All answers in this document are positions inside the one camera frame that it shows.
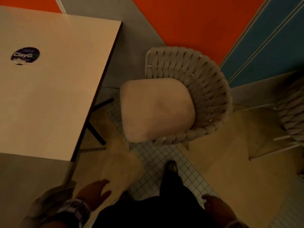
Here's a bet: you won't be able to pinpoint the person's right hand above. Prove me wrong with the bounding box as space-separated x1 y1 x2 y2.
202 194 238 226

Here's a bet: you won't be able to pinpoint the person's left hand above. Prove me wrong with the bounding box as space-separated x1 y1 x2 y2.
76 179 112 211

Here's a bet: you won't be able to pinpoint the person's black trousers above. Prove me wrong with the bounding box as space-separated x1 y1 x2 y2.
92 167 225 228

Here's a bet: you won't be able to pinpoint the person's dark shoe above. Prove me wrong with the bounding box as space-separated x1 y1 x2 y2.
166 160 178 174

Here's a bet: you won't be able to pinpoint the black table base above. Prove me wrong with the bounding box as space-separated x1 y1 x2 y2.
85 98 115 146

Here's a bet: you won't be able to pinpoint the beige seat cushion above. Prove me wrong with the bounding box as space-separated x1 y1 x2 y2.
119 77 196 143

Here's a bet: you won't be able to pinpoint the dark oval sticker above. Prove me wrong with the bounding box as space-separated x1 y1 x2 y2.
10 47 40 66

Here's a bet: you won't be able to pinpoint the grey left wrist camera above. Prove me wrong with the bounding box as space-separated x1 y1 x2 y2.
57 198 91 226

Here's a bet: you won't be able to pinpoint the grey woven rope chair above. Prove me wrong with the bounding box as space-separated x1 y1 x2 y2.
248 75 304 162
144 46 235 151

